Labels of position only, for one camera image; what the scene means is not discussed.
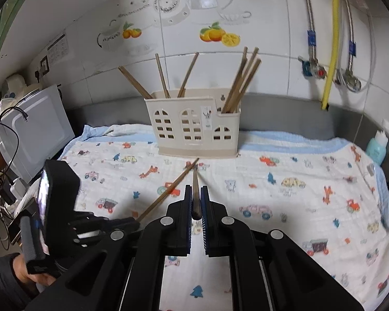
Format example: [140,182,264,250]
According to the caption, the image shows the braided metal hose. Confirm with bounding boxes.
[299,0,317,65]
[340,0,359,81]

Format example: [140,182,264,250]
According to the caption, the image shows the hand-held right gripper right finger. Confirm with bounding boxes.
[200,185,365,311]

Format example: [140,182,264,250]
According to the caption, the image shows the white microwave oven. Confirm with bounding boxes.
[0,84,76,182]

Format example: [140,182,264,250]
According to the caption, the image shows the teal bottle white cap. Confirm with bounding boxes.
[366,130,389,166]

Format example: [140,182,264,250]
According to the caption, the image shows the white power adapter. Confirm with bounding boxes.
[10,178,28,195]

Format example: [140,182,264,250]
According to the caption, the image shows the cream electric kettle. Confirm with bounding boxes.
[1,74,41,100]

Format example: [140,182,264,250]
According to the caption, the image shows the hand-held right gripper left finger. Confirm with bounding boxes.
[27,185,192,311]

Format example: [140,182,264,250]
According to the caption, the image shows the white wall notice sticker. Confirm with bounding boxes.
[47,32,71,66]

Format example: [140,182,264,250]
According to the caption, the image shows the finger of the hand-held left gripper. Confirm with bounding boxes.
[72,230,117,249]
[72,211,141,232]

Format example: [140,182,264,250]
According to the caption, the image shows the metal angle valve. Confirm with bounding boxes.
[298,56,328,79]
[335,68,363,93]

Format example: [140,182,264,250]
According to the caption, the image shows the white flexible hose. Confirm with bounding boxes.
[359,0,377,89]

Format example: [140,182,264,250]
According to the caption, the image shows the person's left hand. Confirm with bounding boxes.
[15,254,60,291]

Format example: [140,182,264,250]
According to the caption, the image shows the person's left forearm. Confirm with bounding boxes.
[0,252,37,311]

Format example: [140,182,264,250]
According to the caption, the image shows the cream plastic utensil holder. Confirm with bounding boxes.
[144,88,241,160]

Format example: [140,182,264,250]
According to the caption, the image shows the yellow gas hose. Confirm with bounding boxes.
[321,0,341,111]

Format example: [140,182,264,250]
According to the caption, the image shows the black cable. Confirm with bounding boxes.
[0,105,30,182]

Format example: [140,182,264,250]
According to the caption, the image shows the wooden chopstick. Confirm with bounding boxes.
[137,157,200,223]
[155,53,171,99]
[117,66,151,100]
[221,47,260,113]
[177,52,200,98]
[225,47,249,113]
[121,66,154,99]
[191,168,203,220]
[228,58,262,113]

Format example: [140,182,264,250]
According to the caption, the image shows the green window frame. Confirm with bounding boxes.
[0,0,36,72]

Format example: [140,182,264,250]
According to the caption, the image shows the printed cartoon blanket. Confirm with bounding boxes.
[57,124,389,311]

